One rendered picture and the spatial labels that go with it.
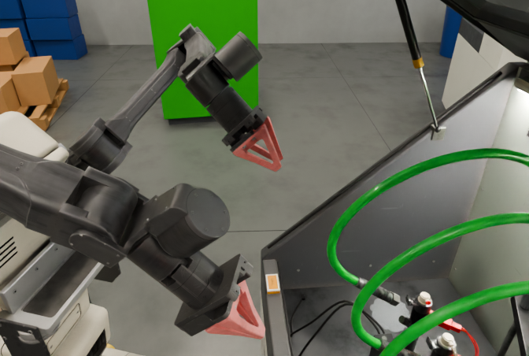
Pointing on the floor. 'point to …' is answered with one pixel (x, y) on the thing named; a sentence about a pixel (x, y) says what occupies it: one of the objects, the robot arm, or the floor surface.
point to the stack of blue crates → (41, 18)
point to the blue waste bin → (451, 24)
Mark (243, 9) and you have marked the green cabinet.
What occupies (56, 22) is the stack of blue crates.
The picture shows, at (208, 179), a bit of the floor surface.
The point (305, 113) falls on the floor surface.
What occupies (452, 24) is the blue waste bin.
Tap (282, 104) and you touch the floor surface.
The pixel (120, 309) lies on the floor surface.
